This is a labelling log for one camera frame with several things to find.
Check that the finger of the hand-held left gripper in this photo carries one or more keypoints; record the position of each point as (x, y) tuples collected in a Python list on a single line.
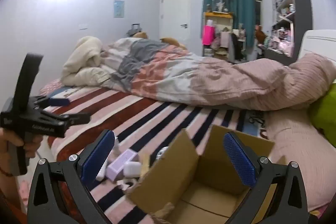
[(57, 102), (76, 119)]

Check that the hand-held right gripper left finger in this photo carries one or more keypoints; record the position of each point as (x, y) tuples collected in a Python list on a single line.
[(95, 158)]

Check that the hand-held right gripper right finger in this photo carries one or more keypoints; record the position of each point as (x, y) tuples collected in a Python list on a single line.
[(240, 161)]

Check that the white plastic item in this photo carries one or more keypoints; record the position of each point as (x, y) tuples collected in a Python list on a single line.
[(101, 172)]

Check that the purple rectangular box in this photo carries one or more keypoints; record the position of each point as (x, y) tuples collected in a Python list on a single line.
[(119, 163)]

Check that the white soap bar packet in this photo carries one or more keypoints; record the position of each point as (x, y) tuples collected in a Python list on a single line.
[(132, 168)]

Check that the round white gold packet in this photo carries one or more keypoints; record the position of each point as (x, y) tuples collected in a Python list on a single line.
[(161, 153)]

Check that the brown cardboard box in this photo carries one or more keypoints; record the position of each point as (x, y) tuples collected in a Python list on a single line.
[(168, 169)]

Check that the person's left forearm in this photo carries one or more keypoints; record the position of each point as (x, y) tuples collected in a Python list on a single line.
[(5, 195)]

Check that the person's left hand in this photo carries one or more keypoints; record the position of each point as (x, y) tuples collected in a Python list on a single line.
[(34, 146)]

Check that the cream fleece blanket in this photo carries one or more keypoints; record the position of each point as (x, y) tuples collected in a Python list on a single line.
[(84, 61)]

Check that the pink ribbed pillow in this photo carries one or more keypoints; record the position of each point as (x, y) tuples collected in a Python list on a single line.
[(302, 148)]

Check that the striped bed sheet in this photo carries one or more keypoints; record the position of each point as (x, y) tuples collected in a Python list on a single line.
[(147, 113)]

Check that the pink patchwork duvet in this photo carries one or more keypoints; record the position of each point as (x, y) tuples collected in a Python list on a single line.
[(210, 77)]

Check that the green plush toy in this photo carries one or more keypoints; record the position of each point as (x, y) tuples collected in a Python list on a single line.
[(325, 113)]

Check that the brown plush toy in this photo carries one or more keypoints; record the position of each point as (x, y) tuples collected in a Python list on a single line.
[(140, 35), (172, 41)]

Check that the black hanging garment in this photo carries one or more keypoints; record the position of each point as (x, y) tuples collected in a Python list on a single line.
[(237, 45)]

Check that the brown teddy bear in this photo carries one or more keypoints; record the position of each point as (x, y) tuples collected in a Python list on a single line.
[(260, 33)]

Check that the bright pink bag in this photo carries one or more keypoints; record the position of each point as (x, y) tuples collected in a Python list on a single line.
[(208, 33)]

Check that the white bed headboard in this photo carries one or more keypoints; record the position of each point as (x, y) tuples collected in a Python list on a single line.
[(320, 43)]

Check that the yellow wooden shelf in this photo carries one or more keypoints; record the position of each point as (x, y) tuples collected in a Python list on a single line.
[(223, 19)]

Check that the white door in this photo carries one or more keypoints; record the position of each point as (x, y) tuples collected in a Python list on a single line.
[(174, 11)]

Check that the glass display case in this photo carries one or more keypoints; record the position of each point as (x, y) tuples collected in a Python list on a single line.
[(220, 2)]

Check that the dark curved bookshelf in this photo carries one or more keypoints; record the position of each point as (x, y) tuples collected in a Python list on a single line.
[(302, 3)]

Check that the blue wall poster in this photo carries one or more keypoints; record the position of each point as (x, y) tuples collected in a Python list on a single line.
[(119, 8)]

